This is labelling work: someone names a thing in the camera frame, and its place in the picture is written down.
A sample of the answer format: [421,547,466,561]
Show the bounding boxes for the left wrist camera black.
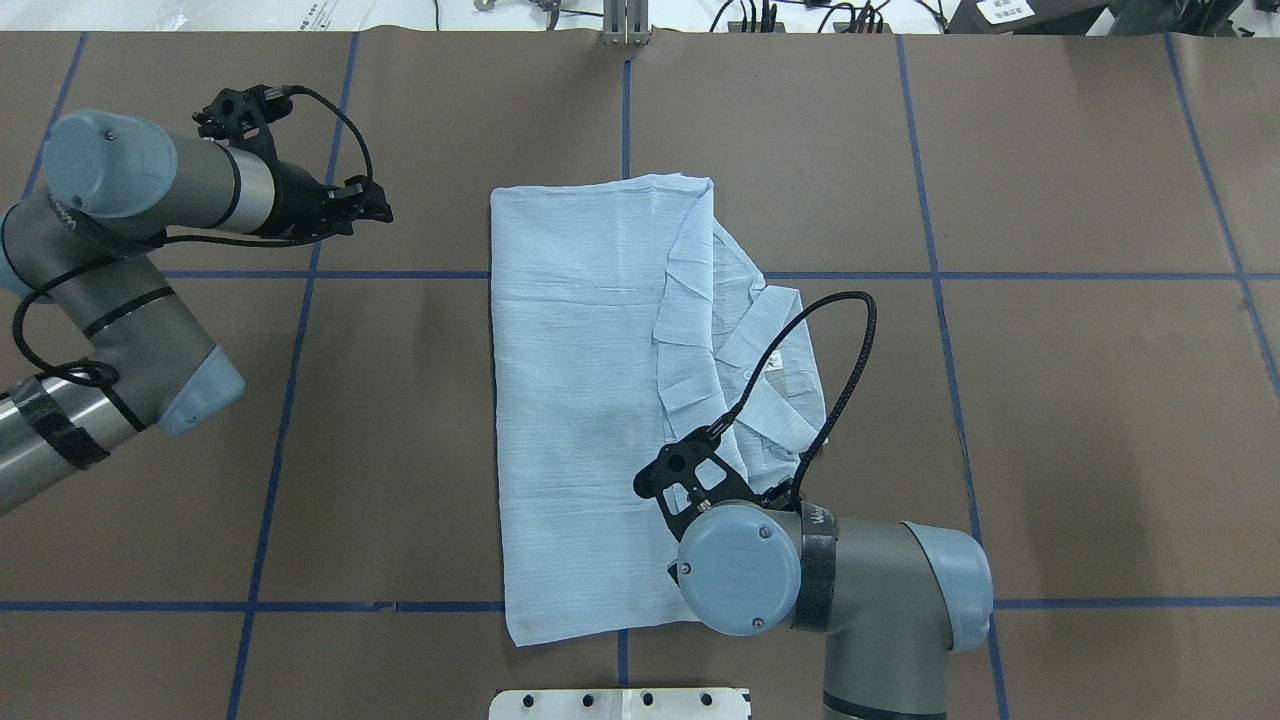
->
[192,85,294,158]

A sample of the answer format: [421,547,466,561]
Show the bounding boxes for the white mounting plate with holes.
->
[488,687,753,719]

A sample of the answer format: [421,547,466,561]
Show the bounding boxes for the brown table mat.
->
[3,27,1277,719]

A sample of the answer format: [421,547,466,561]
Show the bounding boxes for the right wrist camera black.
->
[632,421,765,541]

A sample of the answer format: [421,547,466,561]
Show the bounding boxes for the black box with label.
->
[945,1,1108,36]

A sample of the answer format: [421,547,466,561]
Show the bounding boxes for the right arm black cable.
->
[707,290,879,512]

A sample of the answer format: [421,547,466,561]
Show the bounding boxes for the light blue button-up shirt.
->
[490,174,827,647]

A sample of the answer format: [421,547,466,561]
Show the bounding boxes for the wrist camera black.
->
[632,421,765,541]
[192,85,294,158]

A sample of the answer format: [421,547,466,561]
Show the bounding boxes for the grey aluminium frame post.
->
[602,0,652,47]

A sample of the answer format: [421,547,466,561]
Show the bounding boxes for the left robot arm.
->
[1,85,393,512]

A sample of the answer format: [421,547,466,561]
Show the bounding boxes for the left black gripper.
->
[270,161,396,242]

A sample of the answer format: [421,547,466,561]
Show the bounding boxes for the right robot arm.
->
[669,501,995,719]

